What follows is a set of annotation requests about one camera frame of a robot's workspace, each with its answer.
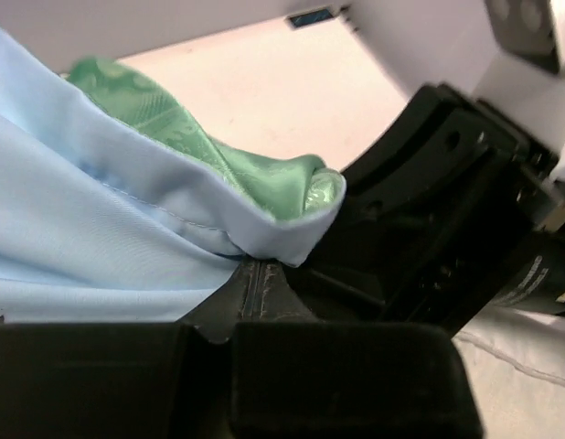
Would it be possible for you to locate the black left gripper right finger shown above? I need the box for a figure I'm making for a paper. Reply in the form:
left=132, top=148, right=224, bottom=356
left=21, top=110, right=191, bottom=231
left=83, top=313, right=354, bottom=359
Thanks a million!
left=229, top=262, right=484, bottom=438

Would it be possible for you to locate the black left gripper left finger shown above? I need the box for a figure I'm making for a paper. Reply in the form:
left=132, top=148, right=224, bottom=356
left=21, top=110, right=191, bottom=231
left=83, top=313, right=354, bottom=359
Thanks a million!
left=0, top=260, right=260, bottom=438

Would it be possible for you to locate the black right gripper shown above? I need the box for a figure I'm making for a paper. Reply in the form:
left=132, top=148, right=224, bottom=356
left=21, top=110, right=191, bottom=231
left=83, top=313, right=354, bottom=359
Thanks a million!
left=285, top=83, right=565, bottom=333

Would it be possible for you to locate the blue green satin pillowcase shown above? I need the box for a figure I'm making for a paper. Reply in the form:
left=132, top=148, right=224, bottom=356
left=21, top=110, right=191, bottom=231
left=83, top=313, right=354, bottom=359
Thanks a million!
left=0, top=28, right=346, bottom=323

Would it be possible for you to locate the white pillow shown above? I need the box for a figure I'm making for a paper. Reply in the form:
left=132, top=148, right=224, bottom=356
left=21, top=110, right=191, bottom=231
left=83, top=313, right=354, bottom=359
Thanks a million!
left=453, top=307, right=565, bottom=438

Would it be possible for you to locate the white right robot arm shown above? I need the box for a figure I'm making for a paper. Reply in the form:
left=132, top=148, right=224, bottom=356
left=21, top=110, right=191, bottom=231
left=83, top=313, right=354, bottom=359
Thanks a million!
left=286, top=1, right=565, bottom=332

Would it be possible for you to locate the dark label sticker right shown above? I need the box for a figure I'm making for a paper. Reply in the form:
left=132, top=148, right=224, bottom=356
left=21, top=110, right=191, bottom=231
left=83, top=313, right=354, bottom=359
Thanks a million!
left=285, top=6, right=337, bottom=28

